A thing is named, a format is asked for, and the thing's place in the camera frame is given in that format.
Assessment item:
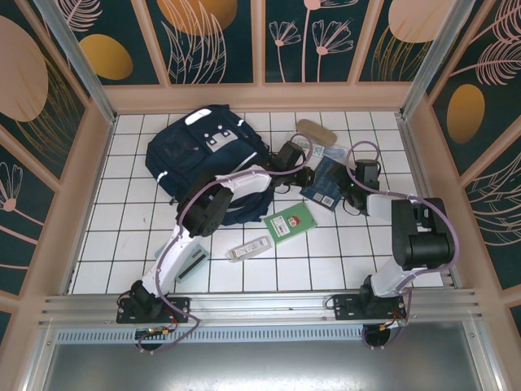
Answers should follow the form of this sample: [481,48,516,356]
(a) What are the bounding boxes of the aluminium mounting rail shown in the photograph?
[38,288,484,327]

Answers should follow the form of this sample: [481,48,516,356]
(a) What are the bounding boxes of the aluminium side rail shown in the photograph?
[396,116,463,288]

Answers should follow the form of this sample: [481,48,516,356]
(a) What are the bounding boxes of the teal calculator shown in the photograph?
[174,244,212,284]

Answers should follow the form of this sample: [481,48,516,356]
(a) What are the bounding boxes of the aluminium frame post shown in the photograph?
[398,0,477,119]
[32,0,119,125]

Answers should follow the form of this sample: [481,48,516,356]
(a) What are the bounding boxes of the blue book with barcode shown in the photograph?
[300,156,348,212]

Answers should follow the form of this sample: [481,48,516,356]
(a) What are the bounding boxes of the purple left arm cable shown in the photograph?
[136,140,315,354]

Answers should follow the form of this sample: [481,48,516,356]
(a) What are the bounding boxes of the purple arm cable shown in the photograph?
[344,140,461,351]
[136,140,315,354]

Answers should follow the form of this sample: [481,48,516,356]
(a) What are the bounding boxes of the clear blue supply packet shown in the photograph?
[289,132,351,160]

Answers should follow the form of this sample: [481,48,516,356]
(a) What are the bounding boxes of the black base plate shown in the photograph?
[332,293,408,323]
[116,296,191,325]

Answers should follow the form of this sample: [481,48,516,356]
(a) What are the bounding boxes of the green notebook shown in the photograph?
[262,202,319,245]

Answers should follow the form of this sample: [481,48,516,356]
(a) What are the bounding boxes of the left power connector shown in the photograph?
[136,325,172,339]

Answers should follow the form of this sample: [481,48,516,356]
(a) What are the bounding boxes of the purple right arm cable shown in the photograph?
[344,140,461,351]

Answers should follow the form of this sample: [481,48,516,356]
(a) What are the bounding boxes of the tan pencil case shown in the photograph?
[296,118,337,144]

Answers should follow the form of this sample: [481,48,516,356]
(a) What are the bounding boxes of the navy blue backpack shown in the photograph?
[145,104,278,225]

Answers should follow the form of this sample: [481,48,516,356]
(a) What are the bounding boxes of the grey slotted cable duct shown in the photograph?
[55,328,367,343]

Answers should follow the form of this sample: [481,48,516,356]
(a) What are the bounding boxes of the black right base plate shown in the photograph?
[332,293,408,323]

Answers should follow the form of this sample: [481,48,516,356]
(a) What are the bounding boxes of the clear plastic refill box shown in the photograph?
[225,236,273,264]

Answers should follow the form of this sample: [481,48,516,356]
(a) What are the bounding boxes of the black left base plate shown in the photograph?
[116,296,191,325]

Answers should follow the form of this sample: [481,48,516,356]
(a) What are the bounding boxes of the grey metal sheet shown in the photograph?
[24,321,501,391]

